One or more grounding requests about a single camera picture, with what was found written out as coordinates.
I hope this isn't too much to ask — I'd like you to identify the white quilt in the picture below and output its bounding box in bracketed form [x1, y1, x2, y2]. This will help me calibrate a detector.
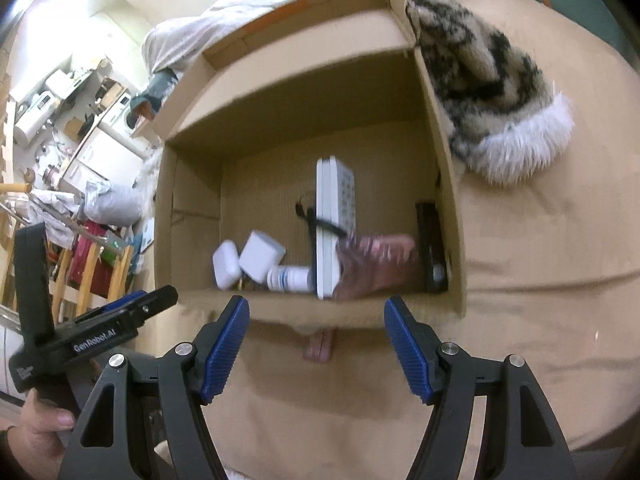
[140, 0, 480, 73]

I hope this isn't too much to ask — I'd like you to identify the small pink box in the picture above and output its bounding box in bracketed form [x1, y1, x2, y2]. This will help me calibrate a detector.
[302, 327, 334, 364]

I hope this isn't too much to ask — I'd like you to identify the tan bedsheet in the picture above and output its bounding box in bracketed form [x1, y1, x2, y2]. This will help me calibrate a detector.
[135, 0, 640, 467]

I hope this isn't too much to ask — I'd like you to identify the black cord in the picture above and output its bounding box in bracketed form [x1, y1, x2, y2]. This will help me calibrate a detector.
[295, 201, 353, 241]

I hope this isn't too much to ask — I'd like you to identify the white plastic bag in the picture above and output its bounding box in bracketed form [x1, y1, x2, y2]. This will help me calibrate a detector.
[82, 177, 146, 226]

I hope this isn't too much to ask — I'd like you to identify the white cabinet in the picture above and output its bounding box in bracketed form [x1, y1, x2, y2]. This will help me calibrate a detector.
[60, 127, 151, 196]

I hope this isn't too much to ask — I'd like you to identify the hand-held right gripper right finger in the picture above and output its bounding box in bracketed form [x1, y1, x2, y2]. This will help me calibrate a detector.
[382, 295, 573, 480]

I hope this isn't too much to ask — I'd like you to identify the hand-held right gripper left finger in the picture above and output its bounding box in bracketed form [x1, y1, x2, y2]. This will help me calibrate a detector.
[57, 295, 251, 480]

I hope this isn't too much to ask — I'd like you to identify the cardboard box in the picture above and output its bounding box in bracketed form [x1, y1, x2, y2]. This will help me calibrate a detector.
[150, 0, 468, 332]

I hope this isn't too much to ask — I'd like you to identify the white earbud case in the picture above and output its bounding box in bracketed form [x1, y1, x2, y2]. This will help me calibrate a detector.
[212, 241, 243, 291]

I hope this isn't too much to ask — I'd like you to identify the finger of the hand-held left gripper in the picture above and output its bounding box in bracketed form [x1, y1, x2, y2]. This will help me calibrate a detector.
[75, 285, 179, 328]

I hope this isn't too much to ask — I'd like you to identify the white washing machine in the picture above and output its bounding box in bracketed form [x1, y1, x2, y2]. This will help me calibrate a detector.
[100, 92, 143, 138]

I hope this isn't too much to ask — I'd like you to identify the black flashlight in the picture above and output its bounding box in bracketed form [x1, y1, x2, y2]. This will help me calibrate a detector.
[416, 201, 449, 294]

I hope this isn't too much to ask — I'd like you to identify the wooden rack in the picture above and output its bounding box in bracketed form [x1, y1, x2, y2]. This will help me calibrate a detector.
[0, 182, 136, 321]

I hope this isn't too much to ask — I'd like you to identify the white power strip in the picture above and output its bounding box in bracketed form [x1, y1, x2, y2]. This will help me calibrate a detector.
[315, 156, 358, 301]

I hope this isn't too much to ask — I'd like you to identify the white charger plug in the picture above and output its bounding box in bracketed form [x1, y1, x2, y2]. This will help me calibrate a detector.
[239, 230, 287, 284]

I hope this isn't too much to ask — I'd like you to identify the person's left hand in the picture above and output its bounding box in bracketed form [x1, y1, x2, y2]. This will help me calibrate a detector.
[0, 389, 77, 480]

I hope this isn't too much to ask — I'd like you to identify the translucent brown hair claw clip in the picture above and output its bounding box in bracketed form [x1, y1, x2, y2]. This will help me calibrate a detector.
[332, 232, 421, 303]

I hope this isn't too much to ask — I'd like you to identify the red bag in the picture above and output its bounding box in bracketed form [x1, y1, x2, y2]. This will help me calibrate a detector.
[67, 232, 116, 298]

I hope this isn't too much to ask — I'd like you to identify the small white bottle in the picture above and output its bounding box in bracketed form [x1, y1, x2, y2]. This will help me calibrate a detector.
[266, 265, 314, 295]

